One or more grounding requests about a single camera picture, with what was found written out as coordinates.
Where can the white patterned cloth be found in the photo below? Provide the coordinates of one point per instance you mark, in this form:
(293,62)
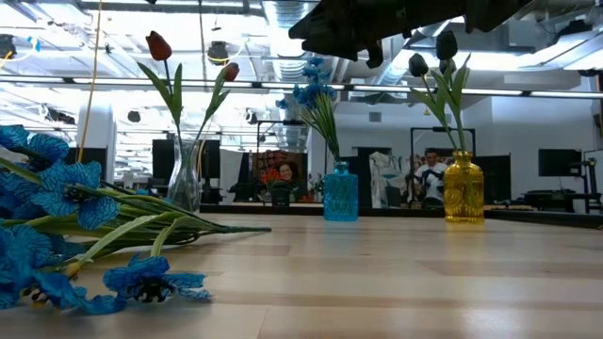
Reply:
(386,174)

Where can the black frame stand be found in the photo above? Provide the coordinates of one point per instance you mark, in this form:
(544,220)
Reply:
(424,128)
(292,123)

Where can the silver ceiling duct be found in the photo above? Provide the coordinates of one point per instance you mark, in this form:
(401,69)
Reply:
(289,66)
(396,70)

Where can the colourful patterned cloth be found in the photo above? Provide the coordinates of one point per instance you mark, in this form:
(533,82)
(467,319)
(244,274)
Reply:
(264,162)

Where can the clear glass vase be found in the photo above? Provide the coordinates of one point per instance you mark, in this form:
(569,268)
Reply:
(184,188)

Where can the black desk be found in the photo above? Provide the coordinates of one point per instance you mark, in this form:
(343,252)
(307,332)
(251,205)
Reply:
(560,198)

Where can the blue artificial flower bunch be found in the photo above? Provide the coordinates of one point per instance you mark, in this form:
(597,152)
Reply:
(313,92)
(61,188)

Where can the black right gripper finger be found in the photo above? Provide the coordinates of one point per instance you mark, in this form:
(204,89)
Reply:
(344,28)
(376,54)

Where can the yellow glass vase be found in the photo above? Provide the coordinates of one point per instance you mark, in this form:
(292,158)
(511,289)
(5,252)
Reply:
(464,193)

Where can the black partition panel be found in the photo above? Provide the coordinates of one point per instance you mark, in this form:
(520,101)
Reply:
(162,160)

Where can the person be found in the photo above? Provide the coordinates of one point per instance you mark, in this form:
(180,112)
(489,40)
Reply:
(431,172)
(288,172)

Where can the blue glass vase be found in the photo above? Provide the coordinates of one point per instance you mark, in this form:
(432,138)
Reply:
(340,195)

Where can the black monitor stand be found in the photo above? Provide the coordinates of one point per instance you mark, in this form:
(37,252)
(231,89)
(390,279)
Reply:
(591,179)

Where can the horizontal ceiling light rail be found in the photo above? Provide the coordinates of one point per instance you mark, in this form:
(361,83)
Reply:
(264,85)

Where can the black monitor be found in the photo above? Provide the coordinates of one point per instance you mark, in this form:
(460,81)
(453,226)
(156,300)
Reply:
(559,162)

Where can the white pillar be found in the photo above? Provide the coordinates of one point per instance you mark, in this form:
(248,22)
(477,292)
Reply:
(101,136)

